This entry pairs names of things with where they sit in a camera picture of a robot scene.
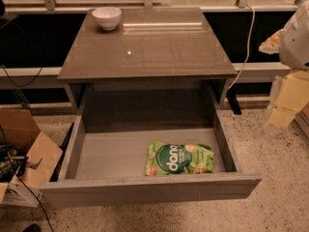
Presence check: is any grey cabinet counter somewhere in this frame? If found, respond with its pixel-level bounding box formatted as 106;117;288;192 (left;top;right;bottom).
58;8;236;115

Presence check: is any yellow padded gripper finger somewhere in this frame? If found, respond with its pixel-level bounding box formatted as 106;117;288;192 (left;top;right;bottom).
267;71;309;130

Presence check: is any green rice chip bag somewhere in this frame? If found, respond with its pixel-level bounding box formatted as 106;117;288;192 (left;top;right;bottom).
146;141;214;176

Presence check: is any open grey drawer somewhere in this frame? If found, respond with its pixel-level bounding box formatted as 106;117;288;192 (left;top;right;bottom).
41;85;261;207

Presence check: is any white ceramic bowl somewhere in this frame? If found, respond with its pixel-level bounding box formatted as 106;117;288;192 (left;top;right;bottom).
92;7;122;30

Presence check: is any cardboard box with clutter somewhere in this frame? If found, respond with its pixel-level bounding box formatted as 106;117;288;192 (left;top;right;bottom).
0;109;62;207

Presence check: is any white power cable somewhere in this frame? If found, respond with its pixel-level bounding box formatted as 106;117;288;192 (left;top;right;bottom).
227;4;256;91

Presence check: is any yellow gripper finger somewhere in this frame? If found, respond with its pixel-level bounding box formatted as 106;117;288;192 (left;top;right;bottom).
259;29;285;54

